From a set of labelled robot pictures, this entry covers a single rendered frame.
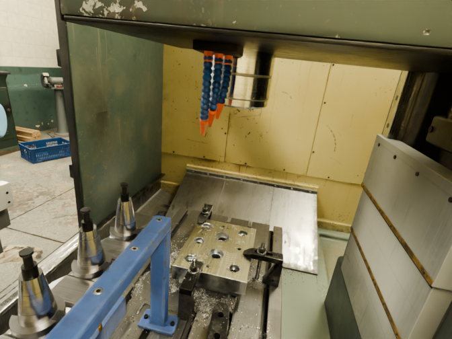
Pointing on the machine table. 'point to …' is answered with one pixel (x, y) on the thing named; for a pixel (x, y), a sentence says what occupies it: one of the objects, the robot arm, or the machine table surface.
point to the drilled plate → (208, 279)
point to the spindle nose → (249, 80)
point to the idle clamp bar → (215, 331)
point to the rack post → (160, 292)
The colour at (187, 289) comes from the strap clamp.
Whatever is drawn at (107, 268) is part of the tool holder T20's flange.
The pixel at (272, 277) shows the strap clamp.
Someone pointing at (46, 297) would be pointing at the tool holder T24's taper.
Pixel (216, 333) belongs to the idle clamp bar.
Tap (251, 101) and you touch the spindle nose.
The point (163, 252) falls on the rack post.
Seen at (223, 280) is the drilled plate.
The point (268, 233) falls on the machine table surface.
